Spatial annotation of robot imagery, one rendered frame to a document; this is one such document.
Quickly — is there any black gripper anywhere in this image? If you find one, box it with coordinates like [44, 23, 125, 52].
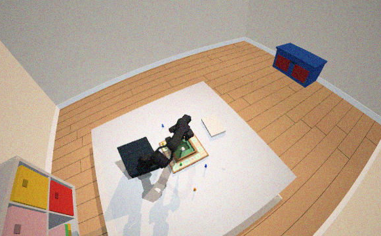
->
[165, 129, 194, 142]

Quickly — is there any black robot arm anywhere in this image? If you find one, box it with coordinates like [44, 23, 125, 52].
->
[137, 114, 191, 169]

